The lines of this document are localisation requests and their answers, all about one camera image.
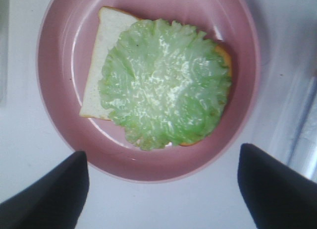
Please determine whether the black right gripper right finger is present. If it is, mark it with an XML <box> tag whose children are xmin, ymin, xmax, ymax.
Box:
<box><xmin>237</xmin><ymin>143</ymin><xmax>317</xmax><ymax>229</ymax></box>

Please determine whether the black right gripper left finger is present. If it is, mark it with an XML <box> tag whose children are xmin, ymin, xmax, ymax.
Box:
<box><xmin>0</xmin><ymin>151</ymin><xmax>89</xmax><ymax>229</ymax></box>

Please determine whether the green lettuce leaf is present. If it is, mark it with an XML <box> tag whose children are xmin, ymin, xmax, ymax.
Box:
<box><xmin>98</xmin><ymin>19</ymin><xmax>232</xmax><ymax>151</ymax></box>

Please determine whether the bread slice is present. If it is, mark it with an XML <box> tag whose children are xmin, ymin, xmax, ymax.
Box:
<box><xmin>79</xmin><ymin>6</ymin><xmax>233</xmax><ymax>147</ymax></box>

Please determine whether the clear right plastic tray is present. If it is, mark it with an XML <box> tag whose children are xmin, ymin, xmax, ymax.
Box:
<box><xmin>269</xmin><ymin>75</ymin><xmax>317</xmax><ymax>181</ymax></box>

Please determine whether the pink round plate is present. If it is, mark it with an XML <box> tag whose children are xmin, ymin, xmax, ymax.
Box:
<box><xmin>37</xmin><ymin>0</ymin><xmax>260</xmax><ymax>182</ymax></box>

